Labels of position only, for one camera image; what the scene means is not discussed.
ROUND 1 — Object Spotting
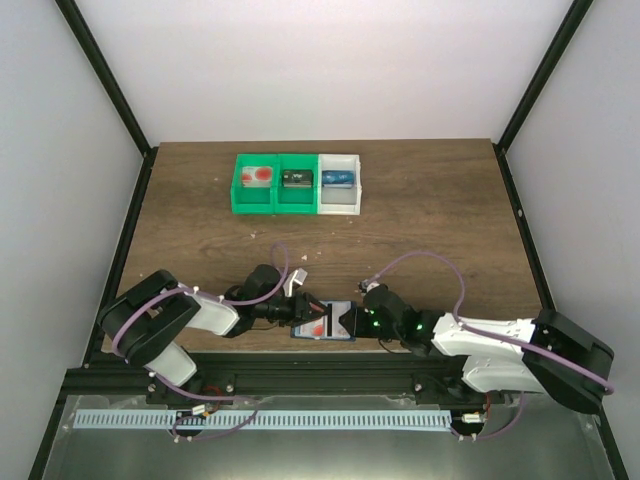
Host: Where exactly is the blue leather card holder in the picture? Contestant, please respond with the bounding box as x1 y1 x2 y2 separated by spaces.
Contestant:
291 301 355 342

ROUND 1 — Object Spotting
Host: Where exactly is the white card red logo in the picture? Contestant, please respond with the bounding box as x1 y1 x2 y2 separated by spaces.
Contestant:
291 321 326 340

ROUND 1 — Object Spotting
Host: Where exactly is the white card with red dot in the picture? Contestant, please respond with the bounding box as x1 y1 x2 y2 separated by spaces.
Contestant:
253 166 273 188

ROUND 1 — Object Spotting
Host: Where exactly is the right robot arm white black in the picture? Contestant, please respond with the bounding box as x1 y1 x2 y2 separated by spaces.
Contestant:
339 283 614 414

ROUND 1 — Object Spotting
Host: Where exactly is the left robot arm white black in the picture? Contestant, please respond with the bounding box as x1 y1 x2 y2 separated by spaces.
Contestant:
97 264 331 392

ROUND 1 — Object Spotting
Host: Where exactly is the black card in bin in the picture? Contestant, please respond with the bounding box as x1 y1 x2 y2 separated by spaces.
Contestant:
281 169 314 189

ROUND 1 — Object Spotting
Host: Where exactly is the blue card in bin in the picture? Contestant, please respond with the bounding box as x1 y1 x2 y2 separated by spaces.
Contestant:
321 170 356 189

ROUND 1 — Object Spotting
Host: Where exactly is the red white card in bin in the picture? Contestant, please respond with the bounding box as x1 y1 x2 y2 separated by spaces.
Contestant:
241 166 259 188

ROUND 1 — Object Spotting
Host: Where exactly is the middle green plastic bin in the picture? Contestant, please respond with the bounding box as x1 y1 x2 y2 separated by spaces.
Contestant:
275 153 319 215

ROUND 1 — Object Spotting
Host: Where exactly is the green plastic bin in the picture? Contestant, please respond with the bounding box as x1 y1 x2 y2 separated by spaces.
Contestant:
275 153 319 215
230 153 277 215

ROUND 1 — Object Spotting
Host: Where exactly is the white plastic bin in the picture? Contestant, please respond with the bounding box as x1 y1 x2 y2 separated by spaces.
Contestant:
318 154 362 216

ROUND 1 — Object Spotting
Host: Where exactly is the left green plastic bin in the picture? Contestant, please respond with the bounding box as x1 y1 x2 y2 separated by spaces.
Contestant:
230 153 277 215

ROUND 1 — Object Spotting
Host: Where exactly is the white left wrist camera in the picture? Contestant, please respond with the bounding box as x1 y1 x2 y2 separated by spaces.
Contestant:
283 268 308 297

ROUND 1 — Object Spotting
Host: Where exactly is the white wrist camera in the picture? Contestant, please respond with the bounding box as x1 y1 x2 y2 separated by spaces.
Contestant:
358 280 388 296
283 268 308 297

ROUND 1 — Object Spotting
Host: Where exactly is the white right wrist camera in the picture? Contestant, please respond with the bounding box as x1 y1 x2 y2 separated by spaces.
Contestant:
358 280 388 296

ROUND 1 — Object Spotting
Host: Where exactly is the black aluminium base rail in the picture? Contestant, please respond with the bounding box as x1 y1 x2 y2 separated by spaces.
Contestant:
62 351 505 408

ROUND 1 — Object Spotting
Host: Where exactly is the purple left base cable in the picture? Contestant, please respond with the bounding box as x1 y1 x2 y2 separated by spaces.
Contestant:
164 394 259 444

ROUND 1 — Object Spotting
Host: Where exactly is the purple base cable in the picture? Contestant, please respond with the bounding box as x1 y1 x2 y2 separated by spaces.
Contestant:
164 394 259 444
457 394 527 443

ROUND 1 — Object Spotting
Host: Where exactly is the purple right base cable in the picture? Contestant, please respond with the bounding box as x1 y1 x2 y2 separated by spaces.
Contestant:
457 394 527 443

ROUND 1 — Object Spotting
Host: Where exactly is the light blue slotted cable duct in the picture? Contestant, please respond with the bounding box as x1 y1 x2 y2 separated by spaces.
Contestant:
73 409 452 432

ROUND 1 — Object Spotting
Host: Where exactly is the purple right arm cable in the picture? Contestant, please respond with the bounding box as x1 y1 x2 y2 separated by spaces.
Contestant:
369 251 615 395

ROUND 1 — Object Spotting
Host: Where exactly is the left black frame post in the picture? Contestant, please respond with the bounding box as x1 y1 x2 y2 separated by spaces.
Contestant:
55 0 153 157

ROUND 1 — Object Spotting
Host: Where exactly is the black frame post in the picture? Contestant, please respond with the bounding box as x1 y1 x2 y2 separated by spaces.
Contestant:
494 0 595 151
55 0 153 157

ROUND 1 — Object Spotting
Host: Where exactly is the right black frame post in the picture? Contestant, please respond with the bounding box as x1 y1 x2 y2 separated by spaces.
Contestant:
494 0 595 151

